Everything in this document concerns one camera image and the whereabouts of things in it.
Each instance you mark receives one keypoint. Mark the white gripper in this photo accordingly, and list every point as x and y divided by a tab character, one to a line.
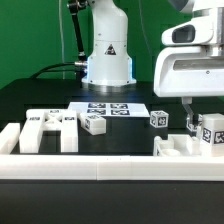
192	64

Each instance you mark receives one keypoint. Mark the white chair seat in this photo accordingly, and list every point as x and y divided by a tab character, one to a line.
176	145

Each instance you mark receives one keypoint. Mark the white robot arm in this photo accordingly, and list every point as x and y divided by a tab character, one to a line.
109	67

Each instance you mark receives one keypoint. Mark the white tagged cube far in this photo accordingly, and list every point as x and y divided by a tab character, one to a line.
193	122

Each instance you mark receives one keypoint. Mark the white tagged cube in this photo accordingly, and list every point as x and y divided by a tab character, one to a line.
159	119
193	122

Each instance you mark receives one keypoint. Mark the white tagged cube near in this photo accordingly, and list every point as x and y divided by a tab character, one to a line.
159	119

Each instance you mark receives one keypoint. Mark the white marker sheet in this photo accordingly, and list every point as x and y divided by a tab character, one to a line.
110	109

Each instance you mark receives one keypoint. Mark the white chair back frame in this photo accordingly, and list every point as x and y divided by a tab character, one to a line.
39	121

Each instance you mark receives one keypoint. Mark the white U-shaped obstacle frame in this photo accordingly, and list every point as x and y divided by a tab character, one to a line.
62	167

